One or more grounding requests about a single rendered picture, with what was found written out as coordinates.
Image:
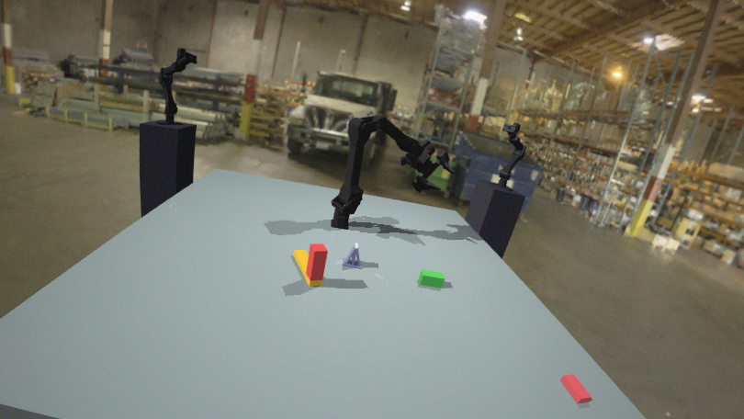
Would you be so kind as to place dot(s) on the green rectangular block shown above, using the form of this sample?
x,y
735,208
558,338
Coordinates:
x,y
431,278

